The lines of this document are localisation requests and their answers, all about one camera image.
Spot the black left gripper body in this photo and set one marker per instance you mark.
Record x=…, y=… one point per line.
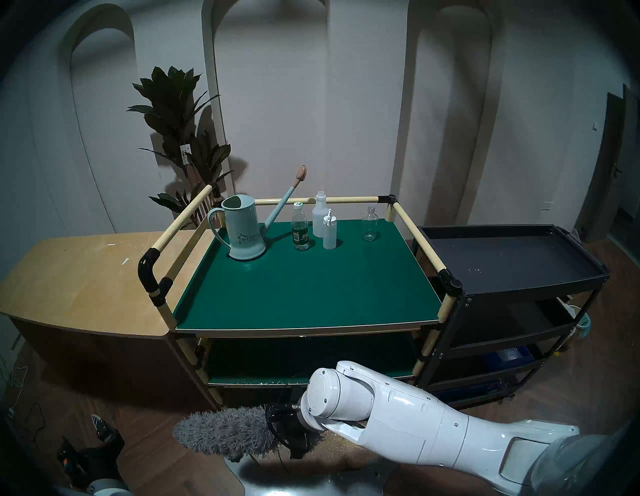
x=102, y=460

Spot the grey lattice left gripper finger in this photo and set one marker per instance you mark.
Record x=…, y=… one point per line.
x=100, y=427

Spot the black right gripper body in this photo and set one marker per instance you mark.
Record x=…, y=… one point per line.
x=295, y=440

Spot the grey fluffy duster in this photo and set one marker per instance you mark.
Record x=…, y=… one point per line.
x=220, y=432

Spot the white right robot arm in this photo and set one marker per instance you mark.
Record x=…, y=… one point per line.
x=425, y=420

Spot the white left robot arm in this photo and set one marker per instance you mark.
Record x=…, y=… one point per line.
x=107, y=489

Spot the green shelf cart beige rails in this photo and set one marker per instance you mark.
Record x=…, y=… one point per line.
x=310, y=285

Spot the light wooden table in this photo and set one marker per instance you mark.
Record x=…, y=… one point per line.
x=75, y=285

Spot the clear water bottle green label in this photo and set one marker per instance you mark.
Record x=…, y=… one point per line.
x=300, y=232

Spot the translucent squeeze bottle with cap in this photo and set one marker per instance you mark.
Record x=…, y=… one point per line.
x=329, y=235

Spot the teal watering can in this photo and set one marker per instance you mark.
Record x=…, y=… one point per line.
x=242, y=232

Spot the white opaque plastic bottle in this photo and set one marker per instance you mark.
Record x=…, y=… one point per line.
x=320, y=217

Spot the small clear glass bottle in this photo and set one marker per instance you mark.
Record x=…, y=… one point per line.
x=370, y=227

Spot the blue storage box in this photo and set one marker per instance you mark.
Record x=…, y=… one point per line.
x=505, y=357

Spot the black utility cart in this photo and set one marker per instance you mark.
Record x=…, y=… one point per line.
x=510, y=260

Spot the white plant label tag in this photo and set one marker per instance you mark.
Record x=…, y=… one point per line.
x=185, y=152

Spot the white teal plastic object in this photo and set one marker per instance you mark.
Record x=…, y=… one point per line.
x=584, y=320

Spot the dark green leafy plant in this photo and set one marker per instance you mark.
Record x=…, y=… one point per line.
x=170, y=100

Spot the dark door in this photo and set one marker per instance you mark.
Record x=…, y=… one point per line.
x=600, y=180

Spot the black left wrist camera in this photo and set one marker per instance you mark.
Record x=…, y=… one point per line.
x=67, y=460

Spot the grey metal robot base plate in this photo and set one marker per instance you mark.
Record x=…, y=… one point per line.
x=250, y=480

